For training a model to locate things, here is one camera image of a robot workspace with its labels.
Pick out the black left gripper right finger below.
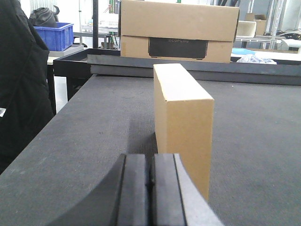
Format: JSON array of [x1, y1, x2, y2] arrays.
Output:
[[151, 154, 223, 226]]

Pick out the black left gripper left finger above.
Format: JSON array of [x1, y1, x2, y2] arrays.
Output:
[[50, 154, 148, 226]]

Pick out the small brown cardboard package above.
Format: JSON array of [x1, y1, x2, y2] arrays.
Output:
[[153, 64, 214, 200]]

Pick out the large brown cardboard box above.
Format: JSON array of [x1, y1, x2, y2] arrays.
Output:
[[119, 0, 239, 63]]

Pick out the small open cardboard box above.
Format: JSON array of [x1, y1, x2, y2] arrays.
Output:
[[245, 13, 266, 35]]

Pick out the person in black jacket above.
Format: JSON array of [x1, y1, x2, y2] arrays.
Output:
[[0, 0, 54, 172]]

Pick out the black side table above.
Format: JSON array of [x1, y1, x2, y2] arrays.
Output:
[[47, 48, 120, 114]]

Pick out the black raised table ledge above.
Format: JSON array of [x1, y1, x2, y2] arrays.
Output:
[[87, 54, 301, 86]]

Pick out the crumpled clear plastic bag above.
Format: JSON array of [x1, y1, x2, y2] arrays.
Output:
[[237, 54, 277, 65]]

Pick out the blue plastic crate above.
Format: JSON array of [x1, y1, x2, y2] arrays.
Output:
[[34, 22, 74, 52]]

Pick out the black vertical pole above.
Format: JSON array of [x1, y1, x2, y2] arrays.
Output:
[[93, 0, 99, 48]]

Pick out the black bag in crate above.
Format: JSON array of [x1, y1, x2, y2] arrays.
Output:
[[29, 5, 60, 28]]

